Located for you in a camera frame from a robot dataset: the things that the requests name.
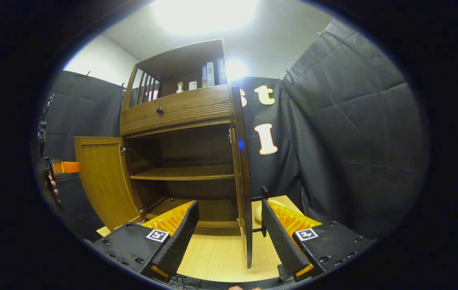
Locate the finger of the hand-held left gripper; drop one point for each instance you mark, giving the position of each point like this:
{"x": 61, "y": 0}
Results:
{"x": 69, "y": 167}

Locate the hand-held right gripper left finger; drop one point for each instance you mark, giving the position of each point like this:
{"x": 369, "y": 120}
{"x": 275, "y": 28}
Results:
{"x": 178, "y": 241}

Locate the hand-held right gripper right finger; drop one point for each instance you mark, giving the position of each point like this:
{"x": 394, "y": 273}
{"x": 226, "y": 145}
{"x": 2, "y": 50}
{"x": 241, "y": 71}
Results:
{"x": 281, "y": 241}

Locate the wooden double-door shoe cabinet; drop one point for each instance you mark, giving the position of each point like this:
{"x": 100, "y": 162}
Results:
{"x": 184, "y": 173}

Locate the cream round object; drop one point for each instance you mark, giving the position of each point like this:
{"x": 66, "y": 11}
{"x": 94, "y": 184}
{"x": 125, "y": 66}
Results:
{"x": 258, "y": 213}

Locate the black backdrop cloth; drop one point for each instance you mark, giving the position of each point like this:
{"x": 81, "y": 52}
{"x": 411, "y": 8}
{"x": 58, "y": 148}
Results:
{"x": 354, "y": 141}

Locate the small white box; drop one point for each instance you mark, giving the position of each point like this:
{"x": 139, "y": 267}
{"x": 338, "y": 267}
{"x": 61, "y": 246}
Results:
{"x": 192, "y": 85}

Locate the dark upright book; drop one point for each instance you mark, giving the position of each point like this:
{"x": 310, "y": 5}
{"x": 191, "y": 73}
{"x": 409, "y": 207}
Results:
{"x": 204, "y": 76}
{"x": 221, "y": 71}

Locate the grey upright book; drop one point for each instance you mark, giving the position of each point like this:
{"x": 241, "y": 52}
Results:
{"x": 210, "y": 74}

